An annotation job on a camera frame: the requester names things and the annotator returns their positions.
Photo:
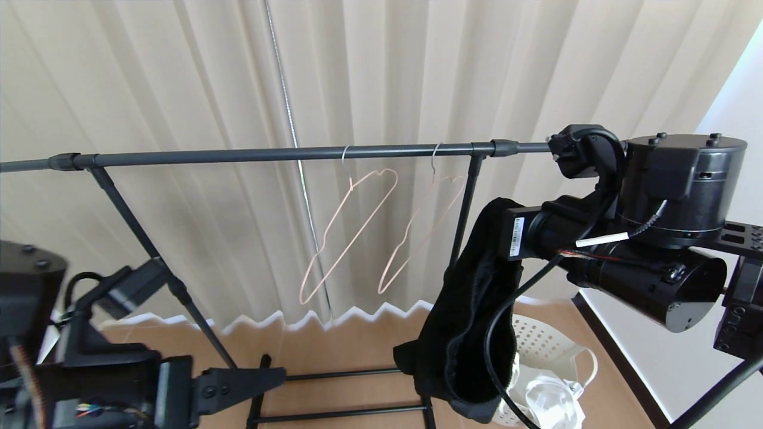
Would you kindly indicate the heap of clothes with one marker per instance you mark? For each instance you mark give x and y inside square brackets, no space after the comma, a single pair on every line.
[554,399]

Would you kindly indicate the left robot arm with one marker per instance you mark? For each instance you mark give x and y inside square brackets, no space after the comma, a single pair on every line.
[30,286]

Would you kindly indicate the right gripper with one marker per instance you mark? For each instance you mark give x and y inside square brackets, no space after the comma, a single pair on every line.
[536,235]

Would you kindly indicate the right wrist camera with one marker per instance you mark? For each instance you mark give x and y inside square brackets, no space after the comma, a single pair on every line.
[575,155]

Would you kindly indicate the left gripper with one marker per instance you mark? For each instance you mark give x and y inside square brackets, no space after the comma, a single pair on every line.
[119,387]

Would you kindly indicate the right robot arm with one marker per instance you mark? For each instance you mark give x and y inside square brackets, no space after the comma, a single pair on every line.
[679,190]

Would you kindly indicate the beige curtain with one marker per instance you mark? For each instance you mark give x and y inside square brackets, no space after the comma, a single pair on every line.
[179,77]

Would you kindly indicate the black shorts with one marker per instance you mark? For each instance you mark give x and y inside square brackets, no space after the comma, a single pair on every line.
[471,333]

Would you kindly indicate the black clothes rack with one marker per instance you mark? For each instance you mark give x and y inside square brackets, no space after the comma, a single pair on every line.
[238,155]

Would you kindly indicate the pink clothes hanger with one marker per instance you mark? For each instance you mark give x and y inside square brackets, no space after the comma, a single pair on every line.
[357,236]
[423,243]

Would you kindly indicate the white laundry basket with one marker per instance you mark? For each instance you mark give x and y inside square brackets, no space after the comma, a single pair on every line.
[548,342]

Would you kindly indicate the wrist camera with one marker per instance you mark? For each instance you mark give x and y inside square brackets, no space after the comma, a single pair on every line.
[575,155]
[134,289]

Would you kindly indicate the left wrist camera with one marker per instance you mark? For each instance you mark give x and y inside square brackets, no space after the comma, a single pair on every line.
[134,289]

